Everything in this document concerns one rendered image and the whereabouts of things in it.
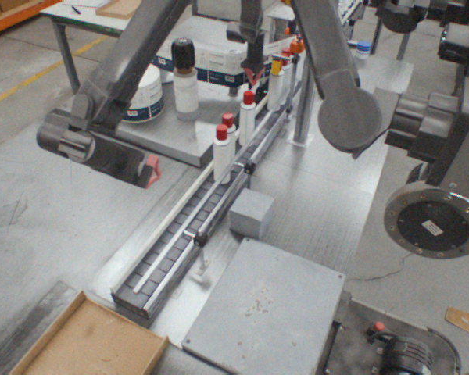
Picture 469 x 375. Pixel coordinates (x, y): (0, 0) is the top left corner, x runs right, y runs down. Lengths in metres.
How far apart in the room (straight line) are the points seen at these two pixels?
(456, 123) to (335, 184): 0.88
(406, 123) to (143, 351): 0.75
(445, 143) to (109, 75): 0.50
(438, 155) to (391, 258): 1.79
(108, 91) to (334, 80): 0.35
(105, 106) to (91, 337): 0.59
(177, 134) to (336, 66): 0.96
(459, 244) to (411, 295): 1.31
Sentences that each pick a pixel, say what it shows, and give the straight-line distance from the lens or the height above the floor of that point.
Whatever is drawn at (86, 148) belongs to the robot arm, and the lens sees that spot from 0.67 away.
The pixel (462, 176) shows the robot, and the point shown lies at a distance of 0.54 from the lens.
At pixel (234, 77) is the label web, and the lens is 1.58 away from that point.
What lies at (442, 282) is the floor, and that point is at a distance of 2.31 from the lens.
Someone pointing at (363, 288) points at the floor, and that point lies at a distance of 2.12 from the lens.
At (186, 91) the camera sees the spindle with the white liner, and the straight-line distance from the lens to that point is 1.42.
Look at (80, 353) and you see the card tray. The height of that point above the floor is 0.83.
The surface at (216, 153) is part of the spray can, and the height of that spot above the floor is 1.01.
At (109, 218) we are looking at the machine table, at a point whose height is 0.83.
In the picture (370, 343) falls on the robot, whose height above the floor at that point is 0.27.
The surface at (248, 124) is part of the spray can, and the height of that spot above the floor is 0.98.
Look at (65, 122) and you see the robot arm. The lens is 0.72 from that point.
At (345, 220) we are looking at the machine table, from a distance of 1.23.
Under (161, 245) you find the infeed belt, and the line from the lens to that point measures 1.07.
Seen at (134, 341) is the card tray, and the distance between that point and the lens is 1.00.
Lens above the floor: 1.73
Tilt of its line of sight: 45 degrees down
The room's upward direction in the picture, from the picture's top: 1 degrees clockwise
